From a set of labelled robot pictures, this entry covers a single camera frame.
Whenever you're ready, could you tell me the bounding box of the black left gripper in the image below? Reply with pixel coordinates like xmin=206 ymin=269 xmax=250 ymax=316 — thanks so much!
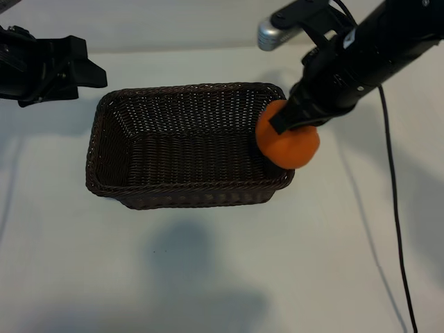
xmin=0 ymin=26 xmax=108 ymax=108

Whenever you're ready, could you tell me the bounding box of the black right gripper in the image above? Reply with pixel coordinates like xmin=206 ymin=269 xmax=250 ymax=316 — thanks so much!
xmin=270 ymin=44 xmax=368 ymax=135

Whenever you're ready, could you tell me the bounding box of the orange mandarin fruit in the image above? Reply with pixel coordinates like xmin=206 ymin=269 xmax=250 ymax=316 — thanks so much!
xmin=255 ymin=100 xmax=320 ymax=170

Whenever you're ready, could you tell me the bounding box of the dark brown woven basket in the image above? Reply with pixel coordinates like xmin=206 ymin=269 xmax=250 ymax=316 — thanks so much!
xmin=85 ymin=82 xmax=296 ymax=210

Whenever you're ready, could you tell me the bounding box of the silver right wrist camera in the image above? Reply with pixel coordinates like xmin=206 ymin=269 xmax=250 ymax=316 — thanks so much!
xmin=257 ymin=10 xmax=313 ymax=52

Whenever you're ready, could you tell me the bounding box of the thin black cable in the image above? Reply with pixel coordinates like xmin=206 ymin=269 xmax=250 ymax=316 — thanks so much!
xmin=378 ymin=84 xmax=418 ymax=333

